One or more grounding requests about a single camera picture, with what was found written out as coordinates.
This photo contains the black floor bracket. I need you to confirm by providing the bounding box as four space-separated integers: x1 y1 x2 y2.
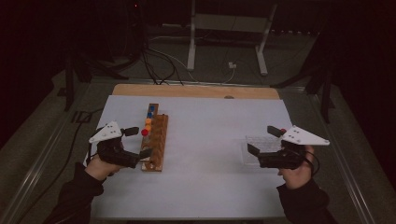
70 110 93 124

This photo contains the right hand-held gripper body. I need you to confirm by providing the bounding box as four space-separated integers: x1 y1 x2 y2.
257 124 331 171

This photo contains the white floor cable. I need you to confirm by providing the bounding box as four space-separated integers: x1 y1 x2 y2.
148 35 237 85

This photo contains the person's right hand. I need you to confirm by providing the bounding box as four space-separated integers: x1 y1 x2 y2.
277 145 316 190

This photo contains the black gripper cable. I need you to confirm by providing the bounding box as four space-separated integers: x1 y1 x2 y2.
306 149 320 179
85 143 94 166

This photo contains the black floor cable bundle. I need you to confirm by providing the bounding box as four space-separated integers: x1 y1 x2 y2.
139 40 185 86

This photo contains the black tripod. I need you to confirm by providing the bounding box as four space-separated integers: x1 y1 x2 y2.
270 31 337 124
57 50 130 112

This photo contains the long black floor cable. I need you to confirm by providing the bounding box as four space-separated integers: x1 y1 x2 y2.
13 107 106 224

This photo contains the clear plastic tube rack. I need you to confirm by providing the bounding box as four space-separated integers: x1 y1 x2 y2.
241 133 283 166

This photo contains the metal rail frame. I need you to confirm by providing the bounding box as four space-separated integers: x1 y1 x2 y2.
0 77 377 224

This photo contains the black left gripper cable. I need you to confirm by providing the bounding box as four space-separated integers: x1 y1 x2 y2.
85 143 94 166

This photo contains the wooden test tube rack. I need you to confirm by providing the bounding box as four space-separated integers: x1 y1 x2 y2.
138 103 169 173

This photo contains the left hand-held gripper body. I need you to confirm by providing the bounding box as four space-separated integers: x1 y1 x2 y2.
88 120 142 170

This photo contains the dark power strip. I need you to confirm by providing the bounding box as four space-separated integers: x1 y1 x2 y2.
270 28 321 37

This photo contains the white metal stand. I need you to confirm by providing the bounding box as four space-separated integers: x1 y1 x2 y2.
186 0 278 77

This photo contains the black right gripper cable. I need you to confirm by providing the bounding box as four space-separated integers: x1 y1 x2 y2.
306 149 320 179

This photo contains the person's left hand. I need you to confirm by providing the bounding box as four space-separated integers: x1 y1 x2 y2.
84 153 125 182

